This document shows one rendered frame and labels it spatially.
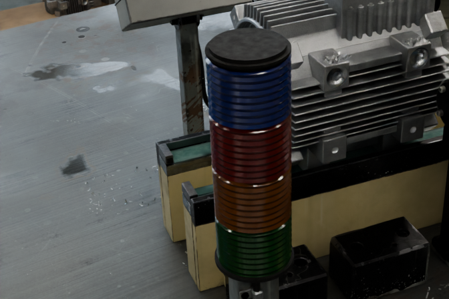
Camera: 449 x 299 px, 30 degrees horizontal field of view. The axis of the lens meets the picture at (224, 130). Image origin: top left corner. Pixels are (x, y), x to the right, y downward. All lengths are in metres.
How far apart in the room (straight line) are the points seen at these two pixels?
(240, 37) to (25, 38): 1.13
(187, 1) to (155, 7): 0.04
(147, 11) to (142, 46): 0.51
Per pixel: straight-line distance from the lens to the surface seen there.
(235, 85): 0.57
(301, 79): 0.90
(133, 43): 1.62
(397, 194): 1.05
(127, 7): 1.09
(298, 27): 0.91
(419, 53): 0.93
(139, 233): 1.10
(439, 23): 0.96
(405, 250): 0.97
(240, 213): 0.62
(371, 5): 0.93
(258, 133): 0.58
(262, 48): 0.57
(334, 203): 1.01
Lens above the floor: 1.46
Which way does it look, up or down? 30 degrees down
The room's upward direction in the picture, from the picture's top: 3 degrees counter-clockwise
